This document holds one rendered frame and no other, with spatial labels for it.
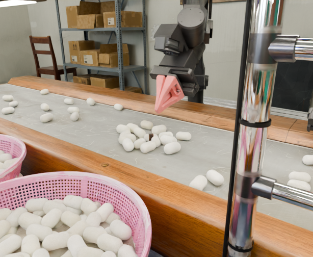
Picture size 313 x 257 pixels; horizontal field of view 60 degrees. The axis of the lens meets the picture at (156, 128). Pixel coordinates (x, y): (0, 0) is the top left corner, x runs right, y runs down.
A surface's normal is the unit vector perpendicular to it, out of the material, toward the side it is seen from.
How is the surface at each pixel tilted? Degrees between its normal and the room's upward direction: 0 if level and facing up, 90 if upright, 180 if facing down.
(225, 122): 45
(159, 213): 90
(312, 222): 0
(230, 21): 90
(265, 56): 90
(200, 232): 90
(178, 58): 41
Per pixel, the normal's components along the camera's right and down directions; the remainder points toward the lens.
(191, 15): -0.13, -0.44
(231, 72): -0.62, 0.28
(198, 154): -0.01, -0.94
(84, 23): -0.61, 0.05
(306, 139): -0.43, -0.47
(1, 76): 0.77, 0.18
